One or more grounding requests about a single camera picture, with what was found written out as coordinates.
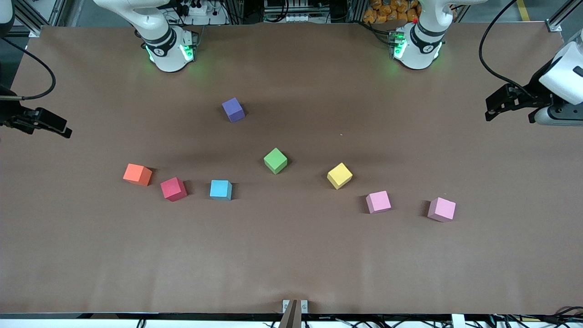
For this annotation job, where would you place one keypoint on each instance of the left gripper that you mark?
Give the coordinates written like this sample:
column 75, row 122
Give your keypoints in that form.
column 534, row 92

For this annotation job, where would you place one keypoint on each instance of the red foam cube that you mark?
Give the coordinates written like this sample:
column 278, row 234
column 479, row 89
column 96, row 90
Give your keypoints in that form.
column 173, row 188

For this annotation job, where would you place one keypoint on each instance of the pink foam cube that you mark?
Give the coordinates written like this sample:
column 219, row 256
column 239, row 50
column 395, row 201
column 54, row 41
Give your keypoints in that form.
column 378, row 201
column 442, row 208

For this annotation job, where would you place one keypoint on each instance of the purple foam cube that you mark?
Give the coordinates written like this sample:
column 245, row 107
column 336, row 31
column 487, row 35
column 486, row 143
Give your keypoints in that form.
column 233, row 109

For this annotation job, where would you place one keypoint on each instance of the yellow foam cube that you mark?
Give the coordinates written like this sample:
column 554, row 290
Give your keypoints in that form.
column 339, row 175

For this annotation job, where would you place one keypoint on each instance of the green foam cube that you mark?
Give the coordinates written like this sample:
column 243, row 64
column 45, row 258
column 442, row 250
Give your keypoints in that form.
column 275, row 160

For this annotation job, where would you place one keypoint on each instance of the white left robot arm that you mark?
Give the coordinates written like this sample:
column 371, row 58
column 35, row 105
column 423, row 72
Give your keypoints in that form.
column 416, row 50

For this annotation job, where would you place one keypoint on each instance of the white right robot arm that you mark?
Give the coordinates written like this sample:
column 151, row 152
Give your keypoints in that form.
column 168, row 54

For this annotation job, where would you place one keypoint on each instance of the orange foam cube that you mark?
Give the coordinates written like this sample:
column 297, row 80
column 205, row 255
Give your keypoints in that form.
column 136, row 173

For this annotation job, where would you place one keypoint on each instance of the bag of orange items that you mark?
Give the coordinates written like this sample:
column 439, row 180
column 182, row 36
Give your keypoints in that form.
column 382, row 11

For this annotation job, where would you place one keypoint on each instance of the blue foam cube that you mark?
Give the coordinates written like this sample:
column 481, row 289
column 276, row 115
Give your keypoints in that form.
column 220, row 189

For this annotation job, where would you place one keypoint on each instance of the white power strip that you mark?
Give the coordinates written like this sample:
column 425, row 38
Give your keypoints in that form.
column 200, row 10

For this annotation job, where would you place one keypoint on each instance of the grey electronics box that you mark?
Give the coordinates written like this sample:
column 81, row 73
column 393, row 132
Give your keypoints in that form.
column 291, row 17

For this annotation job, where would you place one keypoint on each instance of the brown paper table cover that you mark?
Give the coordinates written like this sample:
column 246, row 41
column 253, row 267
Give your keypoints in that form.
column 291, row 255

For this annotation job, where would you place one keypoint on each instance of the aluminium frame profile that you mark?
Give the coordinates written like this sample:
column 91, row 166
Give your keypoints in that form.
column 55, row 13
column 565, row 10

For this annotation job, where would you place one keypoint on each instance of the small metal bracket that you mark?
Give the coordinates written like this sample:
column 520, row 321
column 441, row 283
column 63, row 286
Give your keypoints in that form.
column 304, row 306

